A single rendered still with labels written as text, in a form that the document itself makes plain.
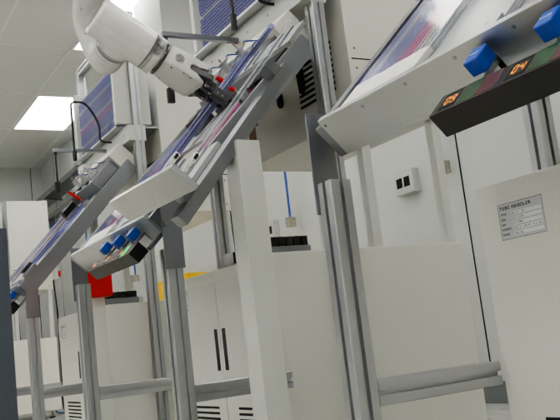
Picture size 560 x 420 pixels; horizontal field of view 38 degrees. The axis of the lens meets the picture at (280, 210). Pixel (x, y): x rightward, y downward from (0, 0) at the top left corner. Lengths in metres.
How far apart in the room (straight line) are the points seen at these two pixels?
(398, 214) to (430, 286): 1.95
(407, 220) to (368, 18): 1.93
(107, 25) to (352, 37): 0.89
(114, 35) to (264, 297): 0.63
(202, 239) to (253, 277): 3.78
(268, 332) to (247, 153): 0.39
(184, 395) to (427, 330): 0.77
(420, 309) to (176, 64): 1.02
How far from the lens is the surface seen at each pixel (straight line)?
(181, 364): 1.90
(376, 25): 2.47
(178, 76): 1.77
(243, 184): 1.76
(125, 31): 1.74
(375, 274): 2.24
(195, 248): 5.47
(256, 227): 1.76
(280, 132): 2.68
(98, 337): 2.96
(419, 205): 4.15
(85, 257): 2.50
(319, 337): 2.12
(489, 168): 3.79
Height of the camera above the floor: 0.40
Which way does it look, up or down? 9 degrees up
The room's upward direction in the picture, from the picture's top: 7 degrees counter-clockwise
